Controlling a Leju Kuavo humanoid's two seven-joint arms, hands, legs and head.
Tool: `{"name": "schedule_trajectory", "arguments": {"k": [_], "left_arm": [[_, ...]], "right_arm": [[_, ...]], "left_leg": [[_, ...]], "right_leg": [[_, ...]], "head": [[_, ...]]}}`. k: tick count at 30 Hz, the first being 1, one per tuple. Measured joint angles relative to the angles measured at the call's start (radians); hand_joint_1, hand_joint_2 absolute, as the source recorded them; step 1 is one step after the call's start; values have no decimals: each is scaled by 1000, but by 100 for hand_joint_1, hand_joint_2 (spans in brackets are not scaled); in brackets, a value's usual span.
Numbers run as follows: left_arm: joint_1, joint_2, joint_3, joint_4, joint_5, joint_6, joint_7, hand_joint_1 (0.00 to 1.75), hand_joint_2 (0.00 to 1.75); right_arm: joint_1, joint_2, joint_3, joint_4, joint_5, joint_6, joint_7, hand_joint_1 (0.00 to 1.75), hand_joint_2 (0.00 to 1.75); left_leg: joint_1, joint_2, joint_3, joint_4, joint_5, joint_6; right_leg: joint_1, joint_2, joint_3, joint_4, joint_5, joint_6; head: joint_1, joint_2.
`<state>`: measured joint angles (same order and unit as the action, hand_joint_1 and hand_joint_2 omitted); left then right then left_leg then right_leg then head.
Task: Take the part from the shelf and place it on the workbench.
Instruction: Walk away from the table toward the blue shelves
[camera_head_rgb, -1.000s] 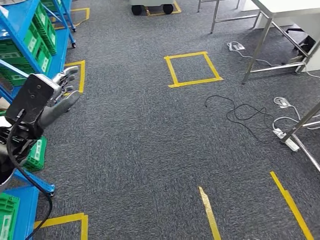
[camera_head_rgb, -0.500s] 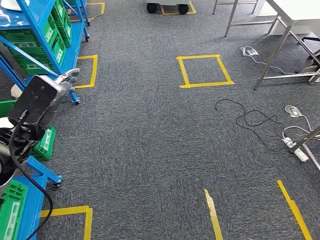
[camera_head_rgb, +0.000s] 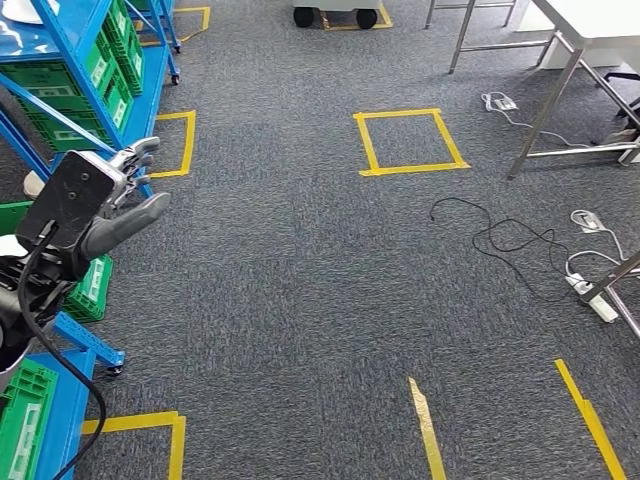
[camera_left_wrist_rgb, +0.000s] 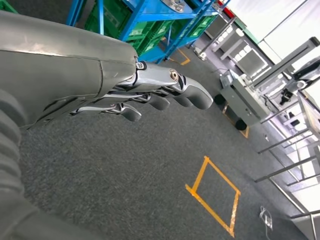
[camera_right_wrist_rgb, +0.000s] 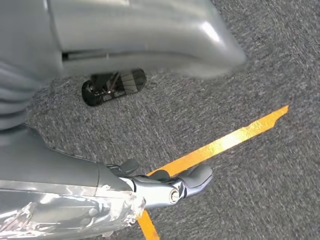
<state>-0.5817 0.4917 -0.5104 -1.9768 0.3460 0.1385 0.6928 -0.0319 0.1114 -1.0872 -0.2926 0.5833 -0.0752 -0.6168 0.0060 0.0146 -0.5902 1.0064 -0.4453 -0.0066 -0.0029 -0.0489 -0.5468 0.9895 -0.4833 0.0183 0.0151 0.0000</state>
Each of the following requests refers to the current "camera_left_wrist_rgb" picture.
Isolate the white floor cable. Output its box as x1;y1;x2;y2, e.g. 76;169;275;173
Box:
259;205;274;240

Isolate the blue steel shelf rack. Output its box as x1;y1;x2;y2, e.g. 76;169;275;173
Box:
119;0;232;64
65;0;106;37

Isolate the green plastic crate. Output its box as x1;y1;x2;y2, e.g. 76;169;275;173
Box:
0;0;19;15
187;14;219;38
84;1;133;39
134;34;167;57
126;20;174;43

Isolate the white desk with steel legs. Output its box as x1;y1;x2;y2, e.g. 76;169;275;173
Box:
254;89;320;240

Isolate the closed yellow floor tape square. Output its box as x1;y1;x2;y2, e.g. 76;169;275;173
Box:
185;155;242;239

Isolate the grey wheeled metal cart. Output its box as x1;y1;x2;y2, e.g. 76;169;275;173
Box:
214;68;271;132

